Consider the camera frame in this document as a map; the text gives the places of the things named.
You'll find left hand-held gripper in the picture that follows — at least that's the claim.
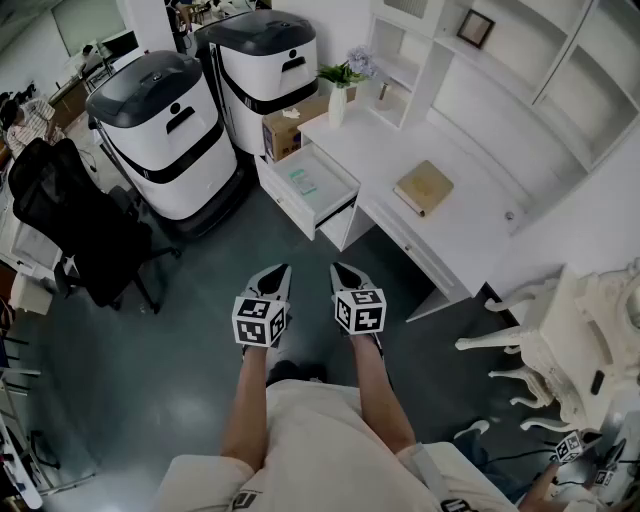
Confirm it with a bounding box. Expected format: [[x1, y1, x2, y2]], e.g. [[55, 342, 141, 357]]
[[232, 264, 293, 355]]

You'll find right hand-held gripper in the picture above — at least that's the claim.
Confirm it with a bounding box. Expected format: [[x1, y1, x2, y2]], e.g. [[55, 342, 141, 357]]
[[329, 262, 388, 357]]

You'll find white drawer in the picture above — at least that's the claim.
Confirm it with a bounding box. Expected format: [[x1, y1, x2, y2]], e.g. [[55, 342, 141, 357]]
[[254, 141, 362, 242]]

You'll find small green packet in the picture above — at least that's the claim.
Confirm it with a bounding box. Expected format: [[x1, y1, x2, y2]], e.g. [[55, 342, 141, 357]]
[[287, 168, 318, 196]]

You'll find person's right forearm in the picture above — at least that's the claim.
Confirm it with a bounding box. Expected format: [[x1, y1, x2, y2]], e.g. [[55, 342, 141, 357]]
[[349, 334, 417, 455]]

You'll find person's left forearm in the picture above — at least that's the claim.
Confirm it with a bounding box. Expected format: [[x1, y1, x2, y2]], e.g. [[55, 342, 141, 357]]
[[219, 345, 274, 474]]

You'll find person's black shoe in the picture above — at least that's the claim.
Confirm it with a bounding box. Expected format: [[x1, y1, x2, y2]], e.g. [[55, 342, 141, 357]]
[[268, 359, 329, 387]]

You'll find tan flat book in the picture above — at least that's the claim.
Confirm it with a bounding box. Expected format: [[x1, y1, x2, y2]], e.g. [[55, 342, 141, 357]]
[[393, 159, 455, 218]]

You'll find white desk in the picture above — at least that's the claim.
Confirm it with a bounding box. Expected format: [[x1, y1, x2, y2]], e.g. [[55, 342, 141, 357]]
[[254, 102, 527, 324]]

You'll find brown cardboard box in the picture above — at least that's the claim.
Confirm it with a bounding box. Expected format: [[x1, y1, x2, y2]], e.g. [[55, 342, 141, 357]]
[[261, 92, 357, 164]]

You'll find person's white shirt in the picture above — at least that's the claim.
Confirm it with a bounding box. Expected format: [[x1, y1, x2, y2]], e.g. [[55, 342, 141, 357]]
[[149, 378, 521, 512]]

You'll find white service robot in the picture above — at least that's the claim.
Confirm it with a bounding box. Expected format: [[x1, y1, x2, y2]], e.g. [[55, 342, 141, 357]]
[[193, 9, 321, 157], [84, 49, 247, 237]]

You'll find white ribbed vase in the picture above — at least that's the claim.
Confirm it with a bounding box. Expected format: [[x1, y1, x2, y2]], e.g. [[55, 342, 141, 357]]
[[327, 84, 348, 130]]

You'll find green leafy plant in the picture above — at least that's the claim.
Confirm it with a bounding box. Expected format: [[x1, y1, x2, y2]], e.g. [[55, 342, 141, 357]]
[[316, 62, 369, 90]]

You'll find black office chair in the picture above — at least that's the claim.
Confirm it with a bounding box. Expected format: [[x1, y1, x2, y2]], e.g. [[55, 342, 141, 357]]
[[8, 137, 182, 316]]

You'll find pale blue hydrangea flower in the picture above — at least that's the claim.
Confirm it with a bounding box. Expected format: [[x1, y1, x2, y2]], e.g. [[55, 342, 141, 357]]
[[345, 45, 380, 80]]

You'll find white ornate carved table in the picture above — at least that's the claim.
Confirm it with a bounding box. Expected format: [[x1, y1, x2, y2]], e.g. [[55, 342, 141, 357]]
[[453, 258, 640, 437]]

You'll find white bin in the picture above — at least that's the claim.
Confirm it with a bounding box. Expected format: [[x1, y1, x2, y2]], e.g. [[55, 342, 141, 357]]
[[9, 272, 54, 316]]

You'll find white shelf hutch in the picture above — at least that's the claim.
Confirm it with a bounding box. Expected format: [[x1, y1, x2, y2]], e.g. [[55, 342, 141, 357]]
[[367, 0, 640, 236]]

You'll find brown office desk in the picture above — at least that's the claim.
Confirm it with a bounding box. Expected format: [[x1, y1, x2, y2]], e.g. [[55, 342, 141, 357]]
[[48, 74, 94, 130]]

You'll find black computer monitor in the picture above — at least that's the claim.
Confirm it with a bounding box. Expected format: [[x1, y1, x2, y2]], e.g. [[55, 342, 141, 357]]
[[101, 29, 140, 61]]

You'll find metal rack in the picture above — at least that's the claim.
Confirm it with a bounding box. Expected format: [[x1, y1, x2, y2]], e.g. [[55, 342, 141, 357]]
[[0, 333, 97, 510]]

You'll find grey shoulder strap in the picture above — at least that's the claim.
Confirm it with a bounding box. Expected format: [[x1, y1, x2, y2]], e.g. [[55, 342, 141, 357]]
[[409, 442, 469, 509]]

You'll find black floor cable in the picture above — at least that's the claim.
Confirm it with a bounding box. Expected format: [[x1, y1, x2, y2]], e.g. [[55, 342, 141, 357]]
[[487, 446, 557, 464]]

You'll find dark picture frame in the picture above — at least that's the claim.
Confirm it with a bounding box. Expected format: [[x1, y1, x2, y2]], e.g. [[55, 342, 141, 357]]
[[456, 8, 497, 50]]

